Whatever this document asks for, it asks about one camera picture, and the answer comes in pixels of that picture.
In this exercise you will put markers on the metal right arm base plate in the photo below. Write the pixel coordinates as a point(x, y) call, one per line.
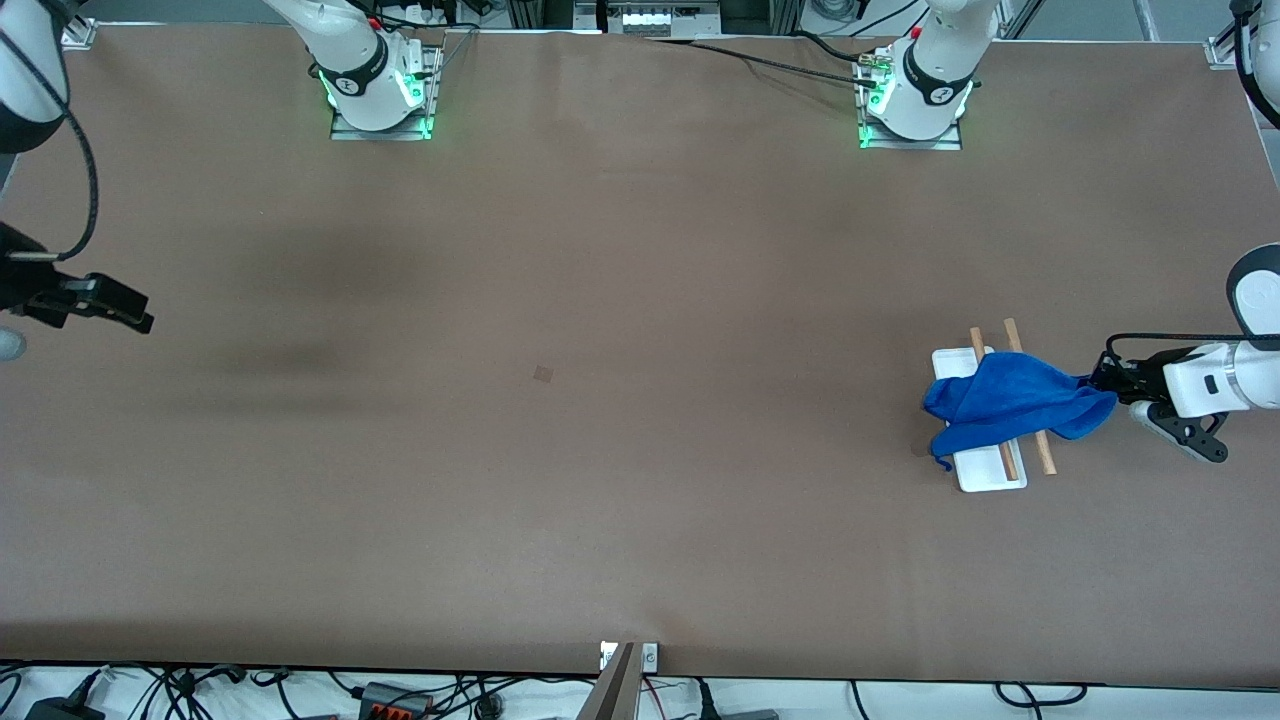
point(345, 128)

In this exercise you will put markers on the black power adapter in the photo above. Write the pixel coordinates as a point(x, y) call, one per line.
point(60, 711)

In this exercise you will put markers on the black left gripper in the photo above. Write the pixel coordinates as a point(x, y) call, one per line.
point(1137, 381)

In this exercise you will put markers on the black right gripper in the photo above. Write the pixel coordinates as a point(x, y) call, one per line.
point(22, 283)

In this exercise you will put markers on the black power strip orange plugs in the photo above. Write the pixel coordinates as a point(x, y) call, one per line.
point(395, 700)

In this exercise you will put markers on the white rack base tray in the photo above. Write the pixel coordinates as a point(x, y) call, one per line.
point(985, 470)

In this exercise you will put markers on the blue cloth towel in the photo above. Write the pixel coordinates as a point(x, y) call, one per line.
point(1010, 400)

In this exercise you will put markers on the grey aluminium profile post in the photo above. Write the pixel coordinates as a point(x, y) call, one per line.
point(612, 690)

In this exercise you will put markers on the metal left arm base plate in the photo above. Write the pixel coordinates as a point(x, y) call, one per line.
point(900, 144)

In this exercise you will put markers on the small metal edge bracket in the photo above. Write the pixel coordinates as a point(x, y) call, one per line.
point(650, 657)

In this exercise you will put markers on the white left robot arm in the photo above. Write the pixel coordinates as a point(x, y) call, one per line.
point(1215, 385)

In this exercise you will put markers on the white socket strip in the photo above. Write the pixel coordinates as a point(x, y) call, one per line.
point(650, 18)

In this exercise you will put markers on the metal table corner bracket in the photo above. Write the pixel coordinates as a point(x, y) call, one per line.
point(1222, 52)

